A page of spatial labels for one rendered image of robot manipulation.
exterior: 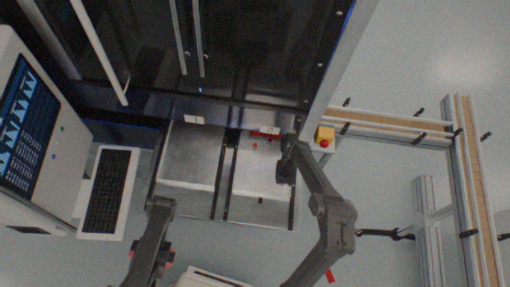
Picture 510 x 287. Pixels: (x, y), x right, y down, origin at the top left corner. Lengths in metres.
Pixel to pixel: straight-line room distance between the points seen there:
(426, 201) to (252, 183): 1.05
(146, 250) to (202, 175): 0.76
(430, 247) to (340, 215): 1.30
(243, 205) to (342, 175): 1.26
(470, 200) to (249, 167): 1.00
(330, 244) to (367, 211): 1.82
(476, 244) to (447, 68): 2.06
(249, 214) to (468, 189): 1.00
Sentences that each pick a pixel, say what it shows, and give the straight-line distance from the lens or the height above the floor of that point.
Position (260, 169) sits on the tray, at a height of 0.88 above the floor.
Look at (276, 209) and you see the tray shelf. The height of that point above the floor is 0.88.
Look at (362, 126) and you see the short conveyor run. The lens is 1.83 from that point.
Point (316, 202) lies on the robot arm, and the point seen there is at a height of 1.57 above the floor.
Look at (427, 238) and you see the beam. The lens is 2.19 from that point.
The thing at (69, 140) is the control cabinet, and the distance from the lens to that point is 1.69.
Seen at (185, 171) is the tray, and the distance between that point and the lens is 1.67.
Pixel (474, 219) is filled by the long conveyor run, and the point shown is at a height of 0.95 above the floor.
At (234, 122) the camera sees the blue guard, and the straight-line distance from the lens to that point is 1.58.
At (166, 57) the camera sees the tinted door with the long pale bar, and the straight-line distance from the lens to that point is 1.31.
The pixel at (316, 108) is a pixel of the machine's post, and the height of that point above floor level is 1.24.
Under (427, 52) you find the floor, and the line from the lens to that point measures 3.64.
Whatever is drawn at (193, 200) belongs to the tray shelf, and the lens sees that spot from 1.62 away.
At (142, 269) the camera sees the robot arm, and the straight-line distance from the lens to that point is 0.91.
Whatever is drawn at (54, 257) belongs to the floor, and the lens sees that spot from 2.68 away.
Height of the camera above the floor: 2.43
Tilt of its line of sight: 65 degrees down
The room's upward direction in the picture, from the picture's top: 9 degrees clockwise
